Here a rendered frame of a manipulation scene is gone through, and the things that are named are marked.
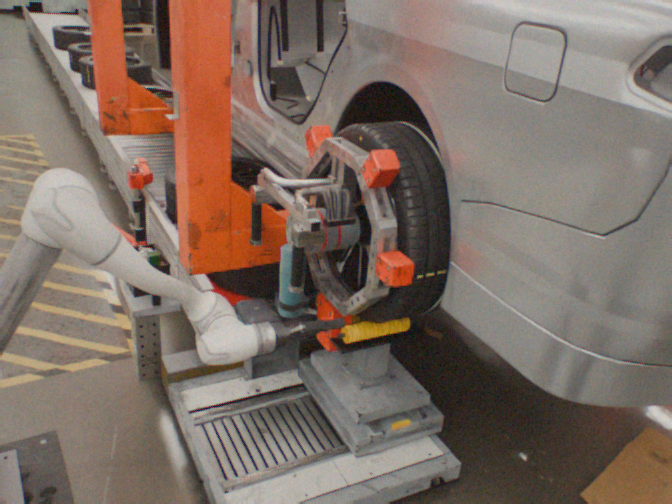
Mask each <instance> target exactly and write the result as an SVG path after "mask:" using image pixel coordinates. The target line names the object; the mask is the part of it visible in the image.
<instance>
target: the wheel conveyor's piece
mask: <svg viewBox="0 0 672 504"><path fill-rule="evenodd" d="M82 98H83V103H84V104H83V110H84V116H85V117H84V119H85V129H86V131H87V133H88V135H89V137H90V138H91V140H92V142H93V144H94V146H95V147H96V149H97V151H98V153H99V155H100V163H101V165H103V168H100V169H101V171H102V173H108V171H107V169H106V168H105V166H106V163H105V162H106V161H105V151H104V141H103V137H104V136H103V133H102V132H101V130H100V125H99V115H98V113H94V112H93V111H92V109H91V108H90V106H89V105H88V103H87V102H86V100H85V98H84V97H82ZM114 137H115V138H116V140H117V141H118V143H119V144H120V145H138V144H159V143H175V133H170V134H146V135H121V136H114Z"/></svg>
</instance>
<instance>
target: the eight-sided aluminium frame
mask: <svg viewBox="0 0 672 504"><path fill-rule="evenodd" d="M333 155H334V156H336V157H337V158H338V159H339V160H340V161H344V162H345V163H346V164H347V165H348V166H350V167H351V168H353V169H354V171H355V173H356V176H357V179H358V183H359V186H360V189H361V193H362V196H363V199H364V203H365V206H366V209H367V212H368V216H369V219H370V222H371V227H372V237H371V246H370V255H369V264H368V273H367V282H366V286H365V287H364V288H363V289H362V290H360V291H359V292H357V293H356V294H355V295H352V294H351V293H350V292H348V291H347V290H346V289H345V288H344V287H343V286H342V285H341V284H340V283H339V282H338V281H337V280H336V279H335V278H334V276H333V275H332V273H331V269H330V265H329V262H328V258H327V255H326V251H325V252H319V253H317V256H318V260H319V263H320V267H321V271H320V268H319V265H318V261H317V257H316V254H315V253H308V252H306V255H307V259H308V262H309V266H310V270H311V274H312V280H313V282H314V285H315V286H316V288H317V290H318V289H320V291H321V292H322V294H323V295H324V296H325V297H326V298H327V299H328V300H329V301H330V302H331V304H332V305H333V306H334V307H335V308H336V309H337V310H338V312H339V313H341V314H342V315H343V316H347V315H352V314H357V313H360V312H363V310H365V309H366V308H368V307H369V306H371V305H372V304H374V303H375V302H377V301H379V300H380V299H382V298H384V297H386V295H388V294H389V289H390V287H389V286H388V285H387V284H386V283H384V282H383V281H382V280H381V279H380V278H379V277H378V276H376V275H375V270H376V261H377V254H379V253H385V252H392V251H394V249H395V241H396V236H397V224H396V217H394V214H393V211H392V208H391V204H390V201H389V198H388V195H387V192H386V188H385V187H377V188H368V186H367V184H366V182H365V179H364V177H363V174H362V172H361V168H362V166H363V164H364V163H365V161H366V159H367V158H368V156H369V153H368V152H366V151H364V150H362V149H361V148H359V147H357V146H356V145H354V144H352V143H351V142H349V141H347V139H344V138H342V137H335V138H325V139H324V141H322V142H321V145H320V146H319V148H318V149H317V150H316V152H315V153H314V155H313V156H312V157H311V159H310V160H309V162H308V163H307V164H306V165H305V166H304V169H303V170H302V176H301V178H302V180H308V179H322V177H323V175H324V174H325V172H326V171H327V170H328V168H329V167H330V166H331V165H332V156H333ZM320 200H321V197H320V195H315V196H311V205H312V206H313V207H314V208H315V209H319V208H320Z"/></svg>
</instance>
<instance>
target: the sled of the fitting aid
mask: <svg viewBox="0 0 672 504"><path fill-rule="evenodd" d="M298 376H299V377H300V379H301V380H302V382H303V383H304V385H305V386H306V387H307V389H308V390H309V392H310V393H311V394H312V396H313V397H314V399H315V400H316V402H317V403H318V404H319V406H320V407H321V409H322V410H323V412H324V413H325V414H326V416H327V417H328V419H329V420H330V422H331V423H332V424H333V426H334V427H335V429H336V430H337V432H338V433H339V434H340V436H341V437H342V439H343V440H344V442H345V443H346V444H347V446H348V447H349V449H350V450H351V452H352V453H353V454H354V456H355V457H356V458H357V457H360V456H363V455H367V454H370V453H373V452H376V451H379V450H383V449H386V448H389V447H392V446H395V445H399V444H402V443H405V442H408V441H412V440H415V439H418V438H421V437H425V436H428V435H431V434H434V433H438V432H441V430H442V424H443V419H444V414H443V413H442V412H441V411H440V410H439V409H438V408H437V407H436V406H435V405H434V404H433V403H432V402H431V401H429V405H426V406H422V407H419V408H415V409H412V410H408V411H405V412H401V413H398V414H394V415H391V416H387V417H384V418H380V419H377V420H373V421H370V422H366V423H363V424H359V425H358V424H357V422H356V421H355V420H354V418H353V417H352V416H351V414H350V413H349V412H348V410H347V409H346V408H345V406H344V405H343V404H342V402H341V401H340V400H339V398H338V397H337V396H336V395H335V393H334V392H333V391H332V389H331V388H330V387H329V385H328V384H327V383H326V381H325V380H324V379H323V377H322V376H321V375H320V373H319V372H318V371H317V369H316V368H315V367H314V365H313V364H312V363H311V357H308V358H304V359H299V364H298Z"/></svg>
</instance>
